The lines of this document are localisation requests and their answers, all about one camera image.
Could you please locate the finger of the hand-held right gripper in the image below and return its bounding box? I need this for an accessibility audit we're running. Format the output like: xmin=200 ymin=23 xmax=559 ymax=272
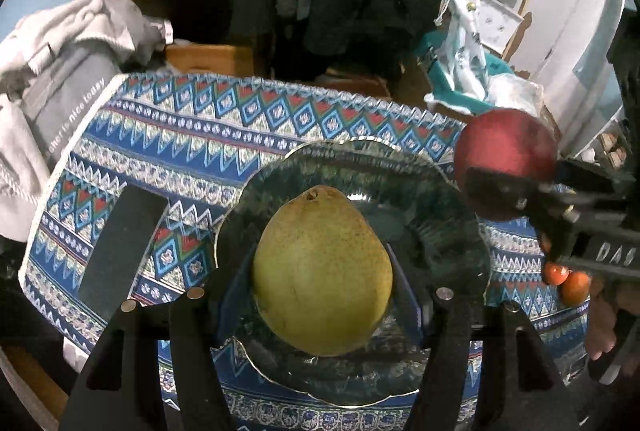
xmin=552 ymin=160 xmax=638 ymax=199
xmin=462 ymin=165 xmax=583 ymax=259

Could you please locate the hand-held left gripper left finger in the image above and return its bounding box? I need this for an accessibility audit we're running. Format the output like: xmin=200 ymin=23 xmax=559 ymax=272
xmin=59 ymin=256 xmax=256 ymax=431

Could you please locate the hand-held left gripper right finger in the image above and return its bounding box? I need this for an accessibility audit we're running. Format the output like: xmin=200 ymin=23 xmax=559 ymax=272
xmin=387 ymin=251 xmax=581 ymax=431

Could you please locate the red apple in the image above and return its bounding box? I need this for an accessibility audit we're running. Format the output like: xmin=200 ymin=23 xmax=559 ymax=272
xmin=454 ymin=108 xmax=559 ymax=222

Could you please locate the orange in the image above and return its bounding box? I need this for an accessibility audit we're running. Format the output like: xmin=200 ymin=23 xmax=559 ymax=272
xmin=560 ymin=271 xmax=592 ymax=307

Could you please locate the clear glass plate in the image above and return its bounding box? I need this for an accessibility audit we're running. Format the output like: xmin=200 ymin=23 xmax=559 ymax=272
xmin=215 ymin=138 xmax=492 ymax=407

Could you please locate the green pear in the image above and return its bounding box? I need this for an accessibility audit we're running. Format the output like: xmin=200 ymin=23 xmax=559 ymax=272
xmin=251 ymin=185 xmax=394 ymax=357

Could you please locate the person's right hand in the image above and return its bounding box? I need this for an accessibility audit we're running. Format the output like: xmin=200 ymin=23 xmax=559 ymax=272
xmin=586 ymin=283 xmax=632 ymax=362

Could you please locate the shoe rack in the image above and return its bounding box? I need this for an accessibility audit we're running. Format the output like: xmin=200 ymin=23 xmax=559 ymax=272
xmin=577 ymin=121 xmax=631 ymax=166

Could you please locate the small red tangerine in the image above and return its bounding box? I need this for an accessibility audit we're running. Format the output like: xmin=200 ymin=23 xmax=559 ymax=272
xmin=542 ymin=261 xmax=570 ymax=287

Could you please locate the clear plastic bag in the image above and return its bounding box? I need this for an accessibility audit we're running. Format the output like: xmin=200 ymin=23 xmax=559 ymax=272
xmin=487 ymin=74 xmax=547 ymax=113

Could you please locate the black flat rectangular pad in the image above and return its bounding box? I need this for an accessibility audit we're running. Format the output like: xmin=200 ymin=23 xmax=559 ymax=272
xmin=77 ymin=185 xmax=171 ymax=312

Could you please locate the teal box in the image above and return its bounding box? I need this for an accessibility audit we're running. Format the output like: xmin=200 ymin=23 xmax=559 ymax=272
xmin=416 ymin=31 xmax=516 ymax=113

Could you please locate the white blue printed bag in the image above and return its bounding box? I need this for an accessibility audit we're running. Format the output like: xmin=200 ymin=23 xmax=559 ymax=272
xmin=434 ymin=0 xmax=502 ymax=98

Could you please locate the white patterned drawer box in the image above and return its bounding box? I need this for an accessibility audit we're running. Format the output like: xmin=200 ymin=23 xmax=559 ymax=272
xmin=475 ymin=0 xmax=526 ymax=58

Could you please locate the blue patterned tablecloth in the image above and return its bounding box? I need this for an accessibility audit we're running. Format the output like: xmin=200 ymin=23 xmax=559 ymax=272
xmin=19 ymin=72 xmax=592 ymax=431

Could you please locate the flat brown cardboard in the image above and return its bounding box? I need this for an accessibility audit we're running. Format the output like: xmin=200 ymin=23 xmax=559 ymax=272
xmin=324 ymin=66 xmax=392 ymax=98

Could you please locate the grey printed shirt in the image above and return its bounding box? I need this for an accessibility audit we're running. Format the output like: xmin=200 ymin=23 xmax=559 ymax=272
xmin=22 ymin=45 xmax=126 ymax=162

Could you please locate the white sweatshirt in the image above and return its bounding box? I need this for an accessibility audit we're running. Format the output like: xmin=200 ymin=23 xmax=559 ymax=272
xmin=0 ymin=0 xmax=173 ymax=243

